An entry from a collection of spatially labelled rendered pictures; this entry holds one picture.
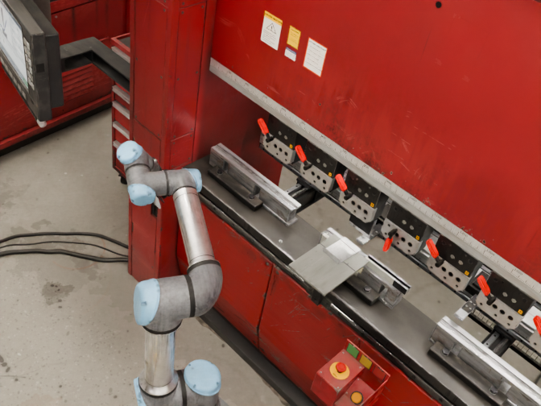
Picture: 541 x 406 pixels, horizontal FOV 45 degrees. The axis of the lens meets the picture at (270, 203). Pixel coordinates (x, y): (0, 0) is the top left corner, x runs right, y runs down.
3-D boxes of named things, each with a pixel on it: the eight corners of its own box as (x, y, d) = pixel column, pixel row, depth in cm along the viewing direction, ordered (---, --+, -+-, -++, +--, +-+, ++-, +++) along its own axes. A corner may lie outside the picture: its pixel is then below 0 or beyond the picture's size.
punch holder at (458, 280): (423, 267, 223) (439, 234, 212) (437, 256, 228) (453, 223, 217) (460, 294, 217) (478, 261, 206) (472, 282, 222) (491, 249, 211)
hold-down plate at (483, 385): (427, 353, 234) (429, 348, 232) (435, 345, 237) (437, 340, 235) (497, 410, 221) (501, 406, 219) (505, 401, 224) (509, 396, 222)
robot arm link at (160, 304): (186, 416, 201) (196, 296, 167) (137, 426, 196) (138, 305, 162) (178, 383, 210) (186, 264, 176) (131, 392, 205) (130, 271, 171)
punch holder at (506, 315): (472, 303, 214) (492, 271, 203) (485, 291, 219) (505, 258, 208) (512, 333, 208) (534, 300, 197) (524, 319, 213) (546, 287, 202)
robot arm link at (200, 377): (222, 408, 206) (227, 385, 197) (181, 416, 202) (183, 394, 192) (213, 375, 214) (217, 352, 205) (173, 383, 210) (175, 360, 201)
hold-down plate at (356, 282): (312, 259, 259) (314, 254, 257) (321, 254, 262) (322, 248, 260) (370, 307, 246) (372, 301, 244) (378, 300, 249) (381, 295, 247)
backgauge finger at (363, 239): (346, 236, 256) (349, 227, 253) (385, 209, 272) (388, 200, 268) (369, 254, 251) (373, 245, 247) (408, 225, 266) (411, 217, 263)
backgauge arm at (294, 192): (266, 215, 294) (270, 192, 284) (353, 163, 332) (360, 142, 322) (278, 225, 290) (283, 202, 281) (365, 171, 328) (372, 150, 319)
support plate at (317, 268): (287, 266, 239) (288, 264, 238) (333, 235, 255) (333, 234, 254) (324, 296, 231) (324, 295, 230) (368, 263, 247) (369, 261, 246)
